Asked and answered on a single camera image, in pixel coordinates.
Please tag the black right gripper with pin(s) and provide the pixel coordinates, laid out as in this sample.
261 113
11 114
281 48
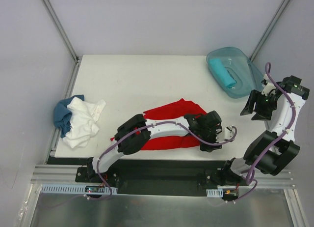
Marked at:
255 105

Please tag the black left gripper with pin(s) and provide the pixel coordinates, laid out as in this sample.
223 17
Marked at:
211 140

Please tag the red t shirt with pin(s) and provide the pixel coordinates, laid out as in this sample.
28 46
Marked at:
170 111

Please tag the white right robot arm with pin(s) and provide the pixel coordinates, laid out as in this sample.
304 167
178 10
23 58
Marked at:
275 148

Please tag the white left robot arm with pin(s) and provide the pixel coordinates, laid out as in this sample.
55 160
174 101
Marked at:
134 134

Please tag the teal translucent plastic bin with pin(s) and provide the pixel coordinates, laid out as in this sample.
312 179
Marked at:
247 76

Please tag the rolled teal t shirt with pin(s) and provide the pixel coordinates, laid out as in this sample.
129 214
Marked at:
221 73

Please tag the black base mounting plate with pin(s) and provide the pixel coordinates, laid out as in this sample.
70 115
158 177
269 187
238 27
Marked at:
155 177

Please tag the white t shirt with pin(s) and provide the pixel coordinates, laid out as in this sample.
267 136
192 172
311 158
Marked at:
83 122

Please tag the blue t shirt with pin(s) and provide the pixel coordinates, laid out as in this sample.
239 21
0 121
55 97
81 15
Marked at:
62 116

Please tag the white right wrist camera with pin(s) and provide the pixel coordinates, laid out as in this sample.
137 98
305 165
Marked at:
268 87

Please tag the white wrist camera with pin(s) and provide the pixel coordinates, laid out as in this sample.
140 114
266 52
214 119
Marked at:
268 87
229 134

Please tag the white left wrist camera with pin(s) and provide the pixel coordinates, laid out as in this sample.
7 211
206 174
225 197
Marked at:
229 134

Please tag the right slotted cable duct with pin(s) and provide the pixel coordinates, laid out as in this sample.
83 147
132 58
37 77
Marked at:
215 193

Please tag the slotted cable duct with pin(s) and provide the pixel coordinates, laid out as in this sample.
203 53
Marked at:
77 189
215 193

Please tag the right corner aluminium post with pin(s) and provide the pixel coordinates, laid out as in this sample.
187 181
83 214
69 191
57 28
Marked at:
270 27

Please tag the corner aluminium post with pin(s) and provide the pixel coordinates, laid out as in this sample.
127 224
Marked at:
270 27
60 29

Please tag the aluminium rail profile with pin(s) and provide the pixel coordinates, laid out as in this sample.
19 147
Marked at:
54 174

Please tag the left slotted cable duct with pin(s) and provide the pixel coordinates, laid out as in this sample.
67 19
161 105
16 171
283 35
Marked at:
77 189

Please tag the left corner aluminium post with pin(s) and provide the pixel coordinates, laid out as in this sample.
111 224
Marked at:
60 29

